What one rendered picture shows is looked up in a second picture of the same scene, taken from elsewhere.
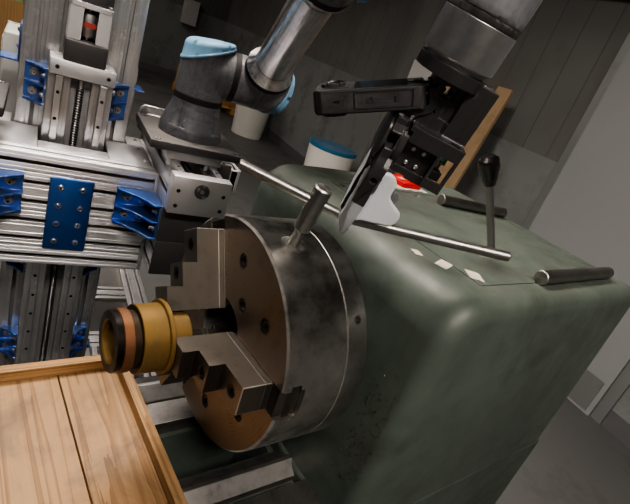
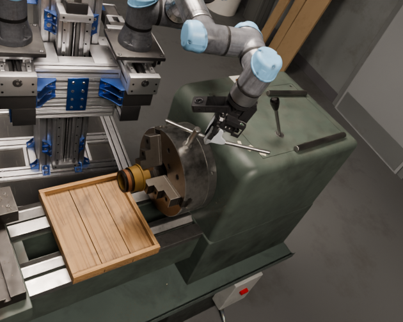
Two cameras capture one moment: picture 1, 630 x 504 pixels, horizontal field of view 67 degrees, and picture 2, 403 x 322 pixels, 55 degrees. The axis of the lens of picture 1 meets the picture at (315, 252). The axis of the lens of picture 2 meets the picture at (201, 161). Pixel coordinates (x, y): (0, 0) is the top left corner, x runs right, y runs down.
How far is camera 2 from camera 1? 70 cm
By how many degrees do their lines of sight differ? 20
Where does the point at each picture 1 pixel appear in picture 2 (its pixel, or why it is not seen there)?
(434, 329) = (240, 178)
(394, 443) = (228, 214)
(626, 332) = not seen: outside the picture
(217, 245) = (157, 142)
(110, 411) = (118, 198)
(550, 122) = not seen: outside the picture
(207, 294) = (155, 161)
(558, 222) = (398, 39)
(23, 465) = (93, 219)
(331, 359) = (201, 188)
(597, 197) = not seen: outside the picture
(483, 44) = (246, 101)
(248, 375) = (172, 194)
